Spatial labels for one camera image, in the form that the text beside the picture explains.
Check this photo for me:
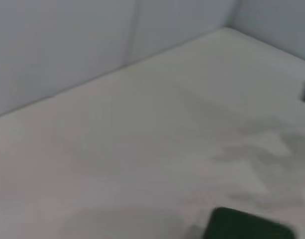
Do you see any green glasses case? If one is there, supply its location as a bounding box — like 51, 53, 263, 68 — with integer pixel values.
203, 206, 297, 239

